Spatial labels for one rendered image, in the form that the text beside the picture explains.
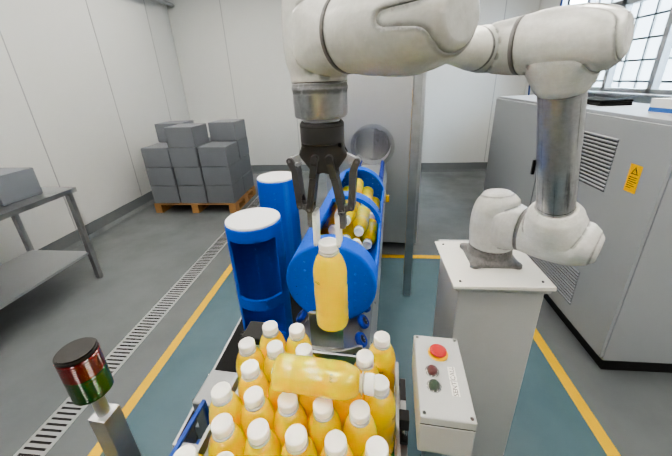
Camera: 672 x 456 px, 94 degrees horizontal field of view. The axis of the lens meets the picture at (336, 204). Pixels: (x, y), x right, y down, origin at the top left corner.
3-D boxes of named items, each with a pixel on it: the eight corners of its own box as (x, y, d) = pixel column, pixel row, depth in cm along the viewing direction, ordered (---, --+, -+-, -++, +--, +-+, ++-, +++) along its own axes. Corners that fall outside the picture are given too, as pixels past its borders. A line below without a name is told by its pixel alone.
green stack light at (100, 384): (122, 376, 61) (114, 357, 59) (93, 408, 55) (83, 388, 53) (94, 372, 62) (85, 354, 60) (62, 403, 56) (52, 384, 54)
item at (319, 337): (344, 342, 96) (343, 310, 91) (343, 348, 94) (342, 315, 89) (313, 339, 98) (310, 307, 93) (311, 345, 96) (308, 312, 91)
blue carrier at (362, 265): (383, 215, 179) (385, 166, 169) (375, 326, 99) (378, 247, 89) (334, 212, 184) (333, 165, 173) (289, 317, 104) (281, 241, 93)
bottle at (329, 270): (334, 306, 73) (330, 235, 66) (355, 322, 68) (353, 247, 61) (310, 322, 69) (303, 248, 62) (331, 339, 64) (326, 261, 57)
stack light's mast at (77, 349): (130, 398, 63) (105, 337, 57) (104, 431, 57) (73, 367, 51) (103, 394, 64) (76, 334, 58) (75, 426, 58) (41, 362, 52)
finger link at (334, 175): (327, 151, 56) (335, 150, 56) (341, 208, 60) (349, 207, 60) (322, 157, 53) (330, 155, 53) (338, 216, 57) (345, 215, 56)
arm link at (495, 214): (480, 230, 131) (486, 180, 124) (527, 245, 118) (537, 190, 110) (459, 244, 122) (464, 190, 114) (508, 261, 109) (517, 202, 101)
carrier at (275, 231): (243, 342, 198) (257, 376, 176) (218, 217, 166) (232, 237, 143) (284, 324, 212) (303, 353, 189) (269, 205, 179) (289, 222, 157)
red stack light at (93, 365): (114, 357, 59) (108, 341, 57) (83, 388, 53) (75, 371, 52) (85, 353, 60) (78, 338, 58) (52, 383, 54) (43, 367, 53)
